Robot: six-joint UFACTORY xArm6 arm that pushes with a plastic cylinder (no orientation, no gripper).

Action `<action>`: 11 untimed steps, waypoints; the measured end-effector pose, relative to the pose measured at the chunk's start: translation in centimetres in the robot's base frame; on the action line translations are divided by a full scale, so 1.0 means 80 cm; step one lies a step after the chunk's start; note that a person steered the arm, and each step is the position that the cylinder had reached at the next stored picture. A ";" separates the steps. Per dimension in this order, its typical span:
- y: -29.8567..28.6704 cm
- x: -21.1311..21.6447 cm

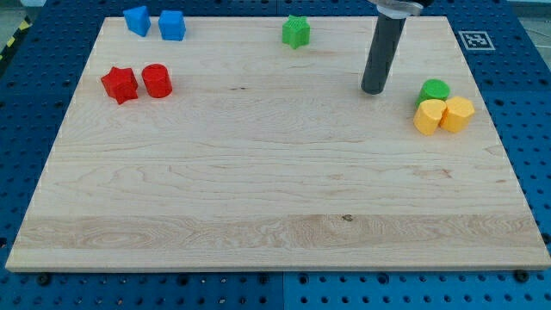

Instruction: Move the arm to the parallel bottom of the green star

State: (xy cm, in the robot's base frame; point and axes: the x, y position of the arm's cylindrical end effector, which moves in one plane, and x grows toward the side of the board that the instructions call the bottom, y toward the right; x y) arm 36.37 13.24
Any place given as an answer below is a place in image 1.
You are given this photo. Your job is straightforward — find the green star block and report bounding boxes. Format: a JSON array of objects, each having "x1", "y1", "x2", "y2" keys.
[{"x1": 282, "y1": 15, "x2": 311, "y2": 49}]

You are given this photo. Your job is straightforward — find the red star block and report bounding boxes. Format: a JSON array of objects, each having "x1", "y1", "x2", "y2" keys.
[{"x1": 101, "y1": 66, "x2": 138, "y2": 105}]

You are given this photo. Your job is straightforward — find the light wooden board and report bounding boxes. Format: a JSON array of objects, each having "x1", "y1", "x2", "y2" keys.
[{"x1": 6, "y1": 16, "x2": 550, "y2": 273}]

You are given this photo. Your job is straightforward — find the red cylinder block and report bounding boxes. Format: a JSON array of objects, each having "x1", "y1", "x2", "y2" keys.
[{"x1": 141, "y1": 64, "x2": 172, "y2": 98}]

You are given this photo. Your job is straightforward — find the yellow heart block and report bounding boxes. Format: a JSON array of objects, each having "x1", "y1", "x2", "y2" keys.
[{"x1": 413, "y1": 99, "x2": 447, "y2": 135}]

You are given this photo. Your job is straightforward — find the blue cube block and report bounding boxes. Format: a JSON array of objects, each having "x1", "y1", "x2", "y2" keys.
[{"x1": 158, "y1": 10, "x2": 186, "y2": 41}]

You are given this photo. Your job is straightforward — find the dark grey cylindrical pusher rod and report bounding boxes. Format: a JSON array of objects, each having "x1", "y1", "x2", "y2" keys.
[{"x1": 361, "y1": 13, "x2": 406, "y2": 95}]

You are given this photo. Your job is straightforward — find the green cylinder block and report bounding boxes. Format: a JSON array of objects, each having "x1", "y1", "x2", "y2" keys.
[{"x1": 415, "y1": 78, "x2": 450, "y2": 107}]

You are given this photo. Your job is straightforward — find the yellow hexagon block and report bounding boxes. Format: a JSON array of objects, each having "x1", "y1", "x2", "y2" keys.
[{"x1": 439, "y1": 96, "x2": 475, "y2": 133}]

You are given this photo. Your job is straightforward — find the white fiducial marker tag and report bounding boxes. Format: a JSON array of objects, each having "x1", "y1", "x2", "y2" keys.
[{"x1": 458, "y1": 30, "x2": 495, "y2": 51}]

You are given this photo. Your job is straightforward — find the black bolt left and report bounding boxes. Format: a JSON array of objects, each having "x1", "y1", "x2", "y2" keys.
[{"x1": 36, "y1": 273, "x2": 51, "y2": 287}]

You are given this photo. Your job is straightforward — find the black bolt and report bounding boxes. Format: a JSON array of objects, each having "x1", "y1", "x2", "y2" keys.
[
  {"x1": 36, "y1": 273, "x2": 51, "y2": 287},
  {"x1": 513, "y1": 270, "x2": 529, "y2": 283}
]

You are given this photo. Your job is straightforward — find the black bolt right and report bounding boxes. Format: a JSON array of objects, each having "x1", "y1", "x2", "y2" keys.
[{"x1": 513, "y1": 270, "x2": 529, "y2": 283}]

